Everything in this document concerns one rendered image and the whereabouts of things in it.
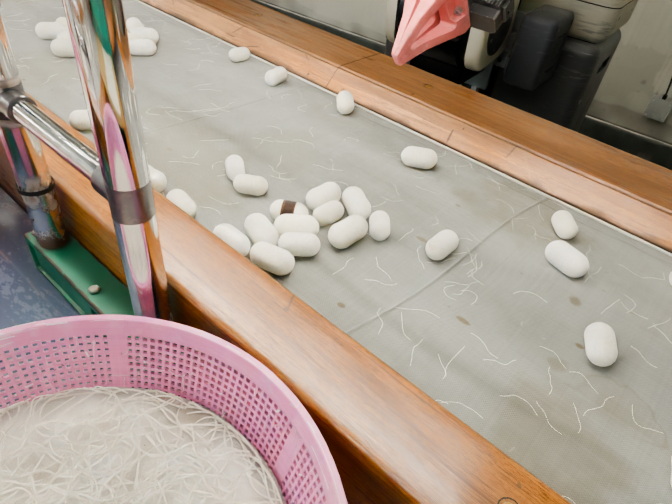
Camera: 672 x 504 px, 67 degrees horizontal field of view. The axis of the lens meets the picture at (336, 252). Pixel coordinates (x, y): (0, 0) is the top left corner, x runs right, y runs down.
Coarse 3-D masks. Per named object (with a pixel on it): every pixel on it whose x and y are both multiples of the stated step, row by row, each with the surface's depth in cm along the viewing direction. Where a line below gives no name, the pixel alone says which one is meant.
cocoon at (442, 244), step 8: (440, 232) 42; (448, 232) 41; (432, 240) 41; (440, 240) 40; (448, 240) 41; (456, 240) 41; (432, 248) 40; (440, 248) 40; (448, 248) 41; (432, 256) 41; (440, 256) 40
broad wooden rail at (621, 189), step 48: (144, 0) 83; (192, 0) 79; (240, 0) 82; (288, 48) 69; (336, 48) 70; (384, 96) 61; (432, 96) 61; (480, 96) 62; (480, 144) 55; (528, 144) 54; (576, 144) 55; (576, 192) 50; (624, 192) 48
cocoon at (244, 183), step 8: (240, 176) 45; (248, 176) 45; (256, 176) 45; (240, 184) 45; (248, 184) 45; (256, 184) 45; (264, 184) 45; (240, 192) 45; (248, 192) 45; (256, 192) 45; (264, 192) 45
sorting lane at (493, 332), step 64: (0, 0) 77; (128, 0) 84; (64, 64) 62; (192, 64) 67; (256, 64) 69; (192, 128) 54; (256, 128) 55; (320, 128) 57; (384, 128) 58; (192, 192) 45; (384, 192) 48; (448, 192) 50; (512, 192) 51; (320, 256) 40; (384, 256) 41; (448, 256) 42; (512, 256) 43; (640, 256) 45; (384, 320) 36; (448, 320) 37; (512, 320) 37; (576, 320) 38; (640, 320) 39; (448, 384) 32; (512, 384) 33; (576, 384) 33; (640, 384) 34; (512, 448) 29; (576, 448) 30; (640, 448) 30
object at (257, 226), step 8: (248, 216) 40; (256, 216) 40; (264, 216) 41; (248, 224) 40; (256, 224) 39; (264, 224) 39; (248, 232) 40; (256, 232) 39; (264, 232) 39; (272, 232) 39; (256, 240) 39; (264, 240) 39; (272, 240) 39
